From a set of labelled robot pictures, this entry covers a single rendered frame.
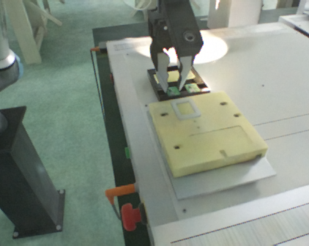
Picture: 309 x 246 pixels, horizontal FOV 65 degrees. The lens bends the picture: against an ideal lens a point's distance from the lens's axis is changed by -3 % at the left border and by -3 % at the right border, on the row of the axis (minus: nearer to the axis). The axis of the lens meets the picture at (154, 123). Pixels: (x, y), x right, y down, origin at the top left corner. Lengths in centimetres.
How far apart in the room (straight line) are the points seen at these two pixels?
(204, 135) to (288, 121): 20
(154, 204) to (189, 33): 27
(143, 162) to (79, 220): 100
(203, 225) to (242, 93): 34
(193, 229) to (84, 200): 112
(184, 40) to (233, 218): 27
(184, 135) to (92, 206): 105
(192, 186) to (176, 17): 27
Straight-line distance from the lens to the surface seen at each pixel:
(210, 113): 46
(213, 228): 37
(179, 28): 42
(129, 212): 39
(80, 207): 143
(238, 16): 96
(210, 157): 39
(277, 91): 64
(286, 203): 42
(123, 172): 55
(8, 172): 108
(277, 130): 53
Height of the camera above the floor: 118
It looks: 42 degrees down
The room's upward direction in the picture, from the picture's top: 2 degrees counter-clockwise
